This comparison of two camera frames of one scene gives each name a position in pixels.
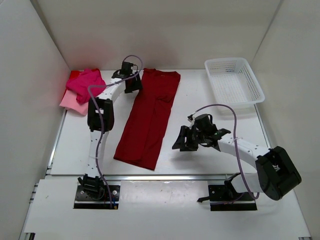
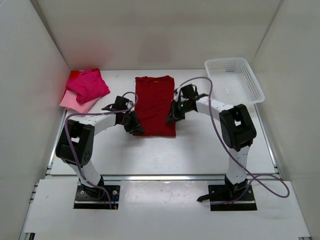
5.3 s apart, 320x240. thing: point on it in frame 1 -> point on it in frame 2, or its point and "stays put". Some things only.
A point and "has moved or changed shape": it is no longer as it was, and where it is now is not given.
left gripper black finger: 132,84 -> 132,125
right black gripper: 180,144 -> 174,116
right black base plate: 221,199 stays put
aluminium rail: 168,177 stays put
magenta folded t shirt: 79,83 stays put
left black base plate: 84,200 stays put
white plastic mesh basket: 233,82 stays put
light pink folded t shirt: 69,101 stays put
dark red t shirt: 141,139 has moved or changed shape
